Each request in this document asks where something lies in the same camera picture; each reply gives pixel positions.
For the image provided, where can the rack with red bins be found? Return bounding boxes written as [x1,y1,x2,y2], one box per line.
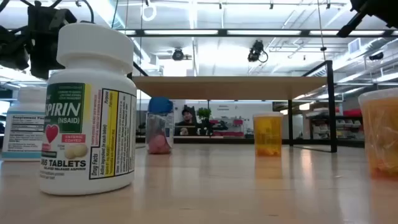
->
[306,108,364,141]

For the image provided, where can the black round hanging device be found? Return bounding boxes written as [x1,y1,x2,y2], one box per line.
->
[172,47,185,62]

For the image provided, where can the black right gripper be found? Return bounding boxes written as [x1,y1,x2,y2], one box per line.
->
[336,0,398,39]

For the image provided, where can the person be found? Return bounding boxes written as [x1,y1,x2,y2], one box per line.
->
[174,107,198,136]

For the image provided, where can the wooden shelf black metal legs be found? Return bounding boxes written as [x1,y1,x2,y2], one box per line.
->
[127,60,338,153]

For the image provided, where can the white aspirin bottle green label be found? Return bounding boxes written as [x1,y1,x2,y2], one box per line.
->
[39,22,138,196]

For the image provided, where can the orange pill bottle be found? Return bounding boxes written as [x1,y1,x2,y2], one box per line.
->
[358,87,398,180]
[252,111,284,157]

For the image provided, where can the black overhead frame bar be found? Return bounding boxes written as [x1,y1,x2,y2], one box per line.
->
[117,28,398,39]

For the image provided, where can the clear pill bottle blue cap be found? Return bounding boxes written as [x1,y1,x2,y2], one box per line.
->
[145,96,175,156]

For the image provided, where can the white supplement bottle blue band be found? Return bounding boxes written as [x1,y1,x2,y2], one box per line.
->
[1,86,47,162]

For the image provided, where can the small background potted plant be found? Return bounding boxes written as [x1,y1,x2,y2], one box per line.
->
[197,107,213,136]

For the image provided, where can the thin hanging cord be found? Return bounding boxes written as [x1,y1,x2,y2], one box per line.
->
[316,0,327,62]

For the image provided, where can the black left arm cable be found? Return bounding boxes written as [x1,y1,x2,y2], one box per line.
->
[74,0,95,24]

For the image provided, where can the black table frame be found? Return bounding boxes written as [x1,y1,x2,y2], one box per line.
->
[136,136,365,149]

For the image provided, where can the black hanging camera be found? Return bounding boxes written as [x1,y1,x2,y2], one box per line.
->
[247,39,269,63]

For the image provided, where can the white hanging ring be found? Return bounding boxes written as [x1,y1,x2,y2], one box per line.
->
[141,2,158,22]

